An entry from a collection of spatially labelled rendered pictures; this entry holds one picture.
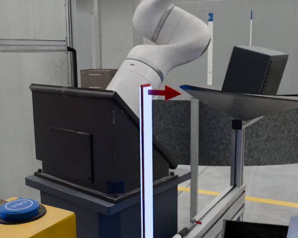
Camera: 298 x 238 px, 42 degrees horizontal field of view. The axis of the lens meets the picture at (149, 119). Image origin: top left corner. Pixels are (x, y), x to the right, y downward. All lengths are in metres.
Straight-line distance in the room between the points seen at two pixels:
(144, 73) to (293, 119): 1.62
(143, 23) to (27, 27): 1.37
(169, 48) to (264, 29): 5.61
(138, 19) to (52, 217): 0.78
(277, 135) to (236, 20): 4.42
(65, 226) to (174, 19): 0.78
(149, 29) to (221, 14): 5.69
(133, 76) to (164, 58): 0.11
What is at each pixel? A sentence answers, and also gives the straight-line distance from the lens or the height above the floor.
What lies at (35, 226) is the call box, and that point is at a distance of 0.42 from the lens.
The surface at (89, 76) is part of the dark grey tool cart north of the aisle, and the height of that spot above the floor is 0.78.
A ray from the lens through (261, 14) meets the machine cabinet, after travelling 6.65.
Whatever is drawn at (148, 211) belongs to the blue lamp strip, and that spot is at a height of 0.98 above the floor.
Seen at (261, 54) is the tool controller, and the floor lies 1.23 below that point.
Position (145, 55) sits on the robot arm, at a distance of 1.03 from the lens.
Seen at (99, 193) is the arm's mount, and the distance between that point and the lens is 0.86.
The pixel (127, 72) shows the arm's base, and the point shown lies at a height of 1.19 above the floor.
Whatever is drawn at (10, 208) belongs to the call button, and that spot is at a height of 1.08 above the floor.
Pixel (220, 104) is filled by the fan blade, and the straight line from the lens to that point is 0.59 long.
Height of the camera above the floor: 1.24
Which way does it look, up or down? 10 degrees down
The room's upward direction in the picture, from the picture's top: 1 degrees counter-clockwise
